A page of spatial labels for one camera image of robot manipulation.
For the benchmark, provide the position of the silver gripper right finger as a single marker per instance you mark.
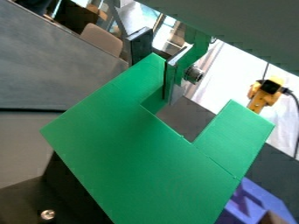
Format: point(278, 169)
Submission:
point(178, 66)

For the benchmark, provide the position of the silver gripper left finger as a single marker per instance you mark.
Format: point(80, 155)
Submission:
point(139, 44)

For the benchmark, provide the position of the green U-shaped block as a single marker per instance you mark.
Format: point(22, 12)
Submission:
point(147, 175)

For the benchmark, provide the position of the purple board with cross slot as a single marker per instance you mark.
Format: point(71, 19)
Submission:
point(249, 204)

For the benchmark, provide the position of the black angle fixture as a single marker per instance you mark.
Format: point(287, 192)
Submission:
point(51, 199)

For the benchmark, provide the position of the brown bridge block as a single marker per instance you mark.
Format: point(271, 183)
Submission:
point(273, 218)

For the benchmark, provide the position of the yellow side camera mount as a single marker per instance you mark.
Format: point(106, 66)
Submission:
point(263, 93)

